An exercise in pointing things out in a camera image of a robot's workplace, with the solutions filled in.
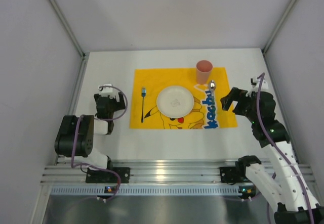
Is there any green handled metal spoon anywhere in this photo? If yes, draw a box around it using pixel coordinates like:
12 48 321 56
208 80 216 111

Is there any yellow Pikachu cloth placemat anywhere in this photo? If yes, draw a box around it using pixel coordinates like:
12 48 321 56
129 67 238 130

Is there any blue plastic fork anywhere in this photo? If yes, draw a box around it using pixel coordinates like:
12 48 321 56
141 87 146 123

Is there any pink plastic cup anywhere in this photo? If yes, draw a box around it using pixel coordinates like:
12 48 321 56
196 60 213 85

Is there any white bear plate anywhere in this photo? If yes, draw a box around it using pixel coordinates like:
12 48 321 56
156 85 194 118

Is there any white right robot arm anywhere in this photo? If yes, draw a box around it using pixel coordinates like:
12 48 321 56
222 87 323 223

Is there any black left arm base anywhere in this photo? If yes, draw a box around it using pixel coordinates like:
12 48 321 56
85 167 131 184

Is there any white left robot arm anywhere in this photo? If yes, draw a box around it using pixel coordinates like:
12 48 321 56
54 84 254 168

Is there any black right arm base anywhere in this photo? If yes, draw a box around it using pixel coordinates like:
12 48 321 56
219 166 250 185

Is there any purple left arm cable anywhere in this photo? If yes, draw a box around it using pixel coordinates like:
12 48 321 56
70 84 129 202

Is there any aluminium mounting rail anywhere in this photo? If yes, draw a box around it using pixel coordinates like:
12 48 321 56
40 158 235 185

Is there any slotted grey cable duct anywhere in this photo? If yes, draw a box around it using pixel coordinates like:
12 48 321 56
51 185 256 196

